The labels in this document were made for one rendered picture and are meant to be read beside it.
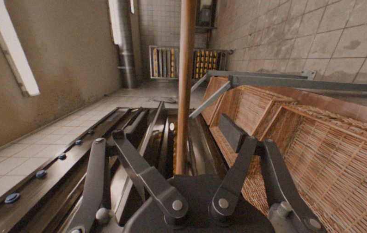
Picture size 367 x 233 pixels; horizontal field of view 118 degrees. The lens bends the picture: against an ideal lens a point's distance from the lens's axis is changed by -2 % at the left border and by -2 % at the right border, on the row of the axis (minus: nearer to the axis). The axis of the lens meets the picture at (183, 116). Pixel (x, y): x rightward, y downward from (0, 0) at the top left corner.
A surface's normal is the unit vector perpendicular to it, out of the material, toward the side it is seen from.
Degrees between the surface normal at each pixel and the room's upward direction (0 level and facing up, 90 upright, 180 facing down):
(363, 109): 0
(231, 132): 0
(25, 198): 90
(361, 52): 0
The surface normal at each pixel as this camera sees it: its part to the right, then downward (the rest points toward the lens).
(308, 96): -1.00, -0.02
